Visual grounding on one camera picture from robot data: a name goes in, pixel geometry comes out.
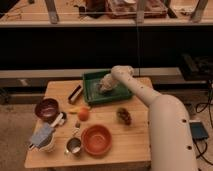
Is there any black floor cable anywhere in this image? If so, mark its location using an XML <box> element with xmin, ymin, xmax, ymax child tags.
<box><xmin>192</xmin><ymin>79</ymin><xmax>213</xmax><ymax>168</ymax></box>

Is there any black rectangular brush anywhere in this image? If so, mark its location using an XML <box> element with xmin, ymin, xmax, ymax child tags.
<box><xmin>68</xmin><ymin>85</ymin><xmax>83</xmax><ymax>104</ymax></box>

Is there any blue grey cloth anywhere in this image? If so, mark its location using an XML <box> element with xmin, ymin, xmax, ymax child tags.
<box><xmin>29</xmin><ymin>123</ymin><xmax>55</xmax><ymax>148</ymax></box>

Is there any dark brown bowl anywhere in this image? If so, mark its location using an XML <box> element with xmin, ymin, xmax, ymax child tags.
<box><xmin>34</xmin><ymin>98</ymin><xmax>59</xmax><ymax>123</ymax></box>

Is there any bunch of grapes toy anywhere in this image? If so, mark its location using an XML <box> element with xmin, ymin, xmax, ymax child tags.
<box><xmin>116</xmin><ymin>108</ymin><xmax>131</xmax><ymax>125</ymax></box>

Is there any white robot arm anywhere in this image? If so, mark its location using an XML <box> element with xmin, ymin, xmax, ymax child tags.
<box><xmin>101</xmin><ymin>65</ymin><xmax>198</xmax><ymax>171</ymax></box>

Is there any orange fruit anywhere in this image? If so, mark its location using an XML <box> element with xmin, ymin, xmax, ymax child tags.
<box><xmin>77</xmin><ymin>108</ymin><xmax>89</xmax><ymax>121</ymax></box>

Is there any blue device on floor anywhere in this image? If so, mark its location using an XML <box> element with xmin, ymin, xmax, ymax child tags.
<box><xmin>190</xmin><ymin>122</ymin><xmax>209</xmax><ymax>140</ymax></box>

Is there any brown box on shelf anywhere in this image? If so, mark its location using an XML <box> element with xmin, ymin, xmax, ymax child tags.
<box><xmin>106</xmin><ymin>0</ymin><xmax>168</xmax><ymax>18</ymax></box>

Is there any metal cup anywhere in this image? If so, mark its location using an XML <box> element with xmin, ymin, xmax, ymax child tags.
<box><xmin>65</xmin><ymin>137</ymin><xmax>82</xmax><ymax>156</ymax></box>

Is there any wooden table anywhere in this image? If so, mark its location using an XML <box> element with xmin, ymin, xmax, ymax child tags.
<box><xmin>24</xmin><ymin>77</ymin><xmax>154</xmax><ymax>169</ymax></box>

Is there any green plastic tray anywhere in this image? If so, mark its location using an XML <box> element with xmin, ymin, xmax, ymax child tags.
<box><xmin>82</xmin><ymin>70</ymin><xmax>132</xmax><ymax>105</ymax></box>

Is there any yellow banana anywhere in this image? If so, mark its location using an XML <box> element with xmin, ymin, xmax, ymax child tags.
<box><xmin>69</xmin><ymin>106</ymin><xmax>87</xmax><ymax>114</ymax></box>

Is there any orange bowl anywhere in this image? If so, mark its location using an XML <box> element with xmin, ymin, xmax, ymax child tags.
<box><xmin>81</xmin><ymin>124</ymin><xmax>112</xmax><ymax>156</ymax></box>

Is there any white mug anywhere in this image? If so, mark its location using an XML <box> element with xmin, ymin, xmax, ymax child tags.
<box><xmin>40</xmin><ymin>135</ymin><xmax>55</xmax><ymax>152</ymax></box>

